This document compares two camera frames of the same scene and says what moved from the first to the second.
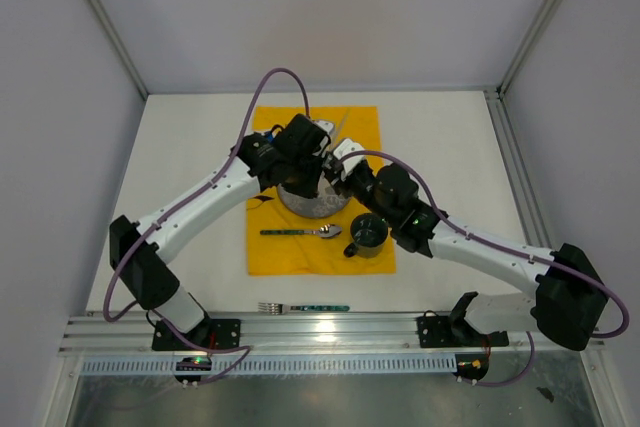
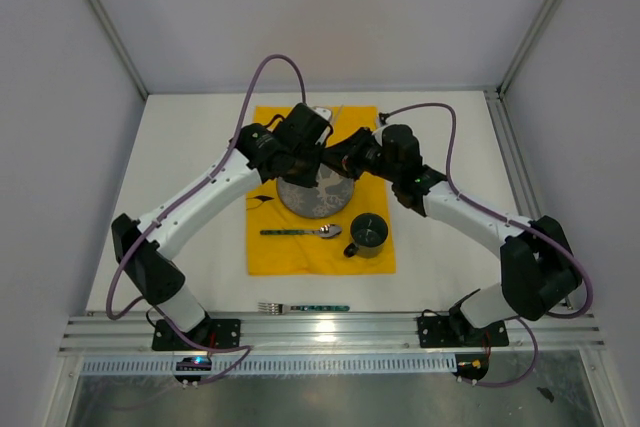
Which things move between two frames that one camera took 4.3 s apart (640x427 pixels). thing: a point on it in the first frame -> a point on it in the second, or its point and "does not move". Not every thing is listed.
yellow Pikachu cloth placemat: [281, 243] does not move
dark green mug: [369, 233] does not move
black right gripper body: [361, 184] -> [376, 163]
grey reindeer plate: [328, 199] does not move
